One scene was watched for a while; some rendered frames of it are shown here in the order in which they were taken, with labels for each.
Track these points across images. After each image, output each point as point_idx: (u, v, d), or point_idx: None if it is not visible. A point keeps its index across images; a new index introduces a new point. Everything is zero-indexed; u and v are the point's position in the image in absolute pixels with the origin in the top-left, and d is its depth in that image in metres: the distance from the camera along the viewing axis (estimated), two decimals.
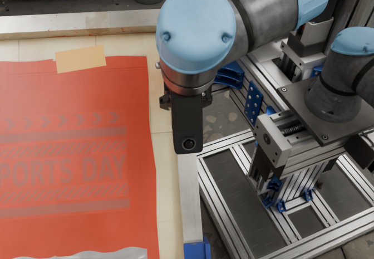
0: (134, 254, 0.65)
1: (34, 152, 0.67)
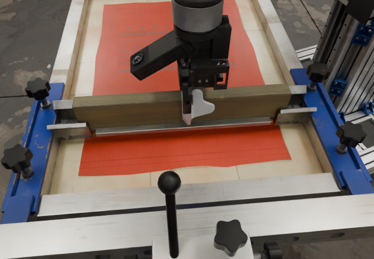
0: None
1: None
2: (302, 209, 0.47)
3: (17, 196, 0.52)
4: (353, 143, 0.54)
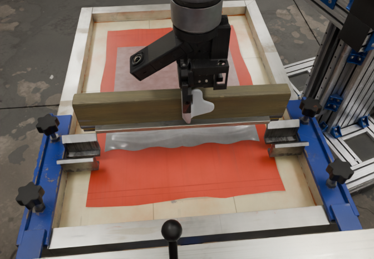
0: None
1: None
2: (293, 245, 0.52)
3: (30, 230, 0.56)
4: (341, 180, 0.58)
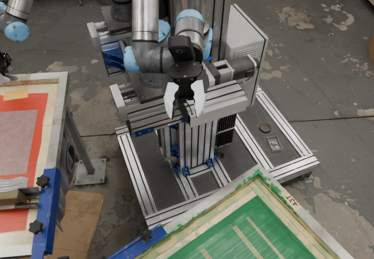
0: (20, 180, 1.25)
1: None
2: None
3: None
4: (33, 233, 1.06)
